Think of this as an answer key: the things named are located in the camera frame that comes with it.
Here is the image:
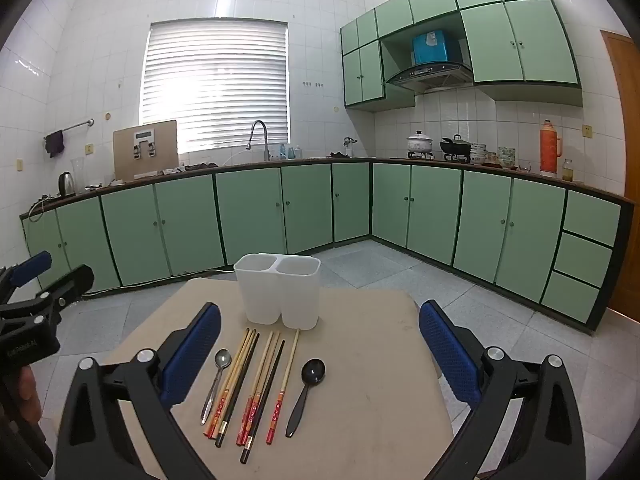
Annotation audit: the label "white two-compartment utensil holder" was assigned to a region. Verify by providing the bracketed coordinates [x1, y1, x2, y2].
[233, 252, 321, 330]

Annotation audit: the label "cardboard box with scale picture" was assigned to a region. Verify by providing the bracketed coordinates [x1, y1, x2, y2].
[113, 120, 179, 181]

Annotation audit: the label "kitchen faucet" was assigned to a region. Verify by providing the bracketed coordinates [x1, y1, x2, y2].
[245, 119, 272, 163]

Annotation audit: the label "bamboo chopstick red orange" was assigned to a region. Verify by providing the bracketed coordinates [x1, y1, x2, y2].
[266, 329, 300, 445]

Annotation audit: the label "bamboo chopstick red floral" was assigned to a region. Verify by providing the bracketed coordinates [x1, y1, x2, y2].
[235, 330, 274, 446]

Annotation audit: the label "towel rail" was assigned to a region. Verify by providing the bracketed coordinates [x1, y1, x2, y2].
[55, 118, 96, 133]

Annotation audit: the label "metal spoon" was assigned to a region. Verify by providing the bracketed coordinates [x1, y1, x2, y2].
[201, 348, 232, 426]

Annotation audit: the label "glass jar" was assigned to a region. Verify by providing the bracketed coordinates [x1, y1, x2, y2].
[562, 158, 574, 182]

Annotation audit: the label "green lower cabinets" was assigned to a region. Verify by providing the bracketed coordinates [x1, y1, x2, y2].
[21, 159, 634, 332]

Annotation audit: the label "black chopstick silver band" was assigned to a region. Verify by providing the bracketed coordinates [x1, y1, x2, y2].
[240, 340, 285, 465]

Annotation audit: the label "blue box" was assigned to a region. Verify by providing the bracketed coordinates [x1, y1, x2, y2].
[412, 29, 448, 65]

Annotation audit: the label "electric kettle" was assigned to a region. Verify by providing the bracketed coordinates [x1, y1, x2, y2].
[58, 171, 76, 198]

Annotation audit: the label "window blinds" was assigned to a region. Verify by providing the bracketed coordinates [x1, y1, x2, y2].
[139, 18, 290, 155]

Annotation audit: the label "green cabinets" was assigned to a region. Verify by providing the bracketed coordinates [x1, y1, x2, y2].
[21, 159, 634, 332]
[341, 0, 582, 112]

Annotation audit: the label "black plastic spoon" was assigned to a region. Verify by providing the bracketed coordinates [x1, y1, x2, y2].
[285, 358, 326, 438]

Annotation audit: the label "bamboo chopstick red end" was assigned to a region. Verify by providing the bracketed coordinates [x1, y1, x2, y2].
[214, 380, 235, 437]

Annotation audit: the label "black wok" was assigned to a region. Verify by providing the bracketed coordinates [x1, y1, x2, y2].
[440, 133, 472, 162]

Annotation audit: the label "person left hand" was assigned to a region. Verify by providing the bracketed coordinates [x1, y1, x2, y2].
[17, 366, 42, 425]

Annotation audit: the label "orange thermos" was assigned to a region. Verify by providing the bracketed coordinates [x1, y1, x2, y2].
[539, 119, 563, 178]

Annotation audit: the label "green upper cabinets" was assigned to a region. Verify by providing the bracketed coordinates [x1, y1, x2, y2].
[341, 0, 582, 112]

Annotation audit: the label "bamboo chopstick red tip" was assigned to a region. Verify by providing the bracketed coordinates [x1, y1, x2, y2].
[241, 332, 280, 446]

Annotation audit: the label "white cooking pot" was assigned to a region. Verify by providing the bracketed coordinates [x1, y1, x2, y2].
[407, 130, 434, 159]

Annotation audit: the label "dark towel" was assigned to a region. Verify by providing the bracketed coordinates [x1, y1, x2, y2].
[44, 129, 65, 158]

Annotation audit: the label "patterned mug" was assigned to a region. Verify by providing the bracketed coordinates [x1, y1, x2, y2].
[498, 146, 516, 168]

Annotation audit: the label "wooden door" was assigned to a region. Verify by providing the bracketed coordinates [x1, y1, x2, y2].
[602, 32, 640, 321]

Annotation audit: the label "bamboo chopstick orange end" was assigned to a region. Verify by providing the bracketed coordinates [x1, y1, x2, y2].
[204, 328, 250, 439]

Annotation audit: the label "range hood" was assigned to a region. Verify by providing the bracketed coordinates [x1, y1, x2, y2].
[387, 62, 474, 94]

